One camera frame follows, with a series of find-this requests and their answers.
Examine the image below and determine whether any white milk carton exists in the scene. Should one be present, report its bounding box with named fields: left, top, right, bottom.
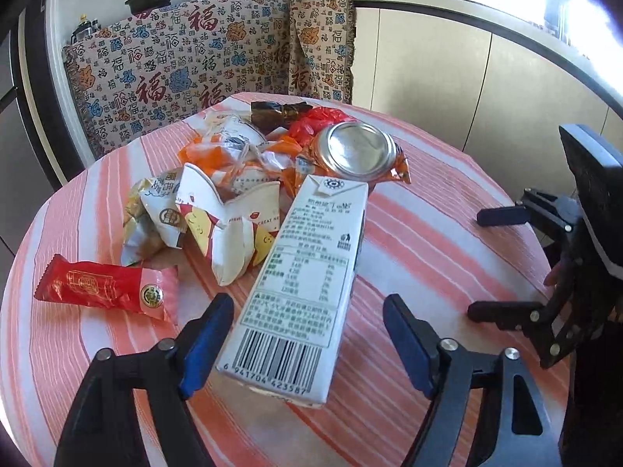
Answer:
left=215, top=174, right=369, bottom=409

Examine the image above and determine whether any red snack packet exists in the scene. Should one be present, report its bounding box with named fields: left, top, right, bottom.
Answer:
left=34, top=254, right=180, bottom=323

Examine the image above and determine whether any dark brown clear wrapper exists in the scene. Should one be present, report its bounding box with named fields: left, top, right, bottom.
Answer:
left=250, top=100, right=315, bottom=130

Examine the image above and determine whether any person's right hand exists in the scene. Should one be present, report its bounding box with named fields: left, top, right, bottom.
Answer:
left=544, top=262, right=568, bottom=288

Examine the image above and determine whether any crushed silver can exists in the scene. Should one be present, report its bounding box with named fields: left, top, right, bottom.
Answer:
left=297, top=123, right=397, bottom=190

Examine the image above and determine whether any printed blanket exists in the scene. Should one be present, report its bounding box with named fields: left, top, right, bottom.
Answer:
left=62, top=0, right=356, bottom=161

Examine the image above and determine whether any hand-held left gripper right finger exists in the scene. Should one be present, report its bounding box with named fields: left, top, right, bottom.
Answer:
left=383, top=294, right=565, bottom=467

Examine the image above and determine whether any glass kettle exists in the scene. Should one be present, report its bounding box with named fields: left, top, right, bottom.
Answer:
left=70, top=14, right=100, bottom=44

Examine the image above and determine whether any yellow white snack bag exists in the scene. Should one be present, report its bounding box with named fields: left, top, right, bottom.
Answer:
left=121, top=169, right=188, bottom=267

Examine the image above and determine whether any red plastic bag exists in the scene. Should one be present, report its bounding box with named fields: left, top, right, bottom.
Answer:
left=287, top=107, right=361, bottom=149

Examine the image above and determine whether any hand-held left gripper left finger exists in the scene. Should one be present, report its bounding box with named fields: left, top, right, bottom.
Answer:
left=53, top=293, right=235, bottom=467

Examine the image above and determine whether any orange striped tablecloth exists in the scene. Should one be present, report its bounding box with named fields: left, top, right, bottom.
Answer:
left=0, top=91, right=572, bottom=467

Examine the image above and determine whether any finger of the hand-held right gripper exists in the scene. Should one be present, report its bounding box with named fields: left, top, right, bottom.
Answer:
left=467, top=263, right=590, bottom=369
left=476, top=187, right=585, bottom=234

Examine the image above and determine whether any orange chip bag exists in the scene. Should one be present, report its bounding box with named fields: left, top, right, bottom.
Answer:
left=280, top=136, right=412, bottom=200

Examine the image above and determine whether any cream kitchen cabinet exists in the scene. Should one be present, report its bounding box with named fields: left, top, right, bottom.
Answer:
left=350, top=0, right=623, bottom=254

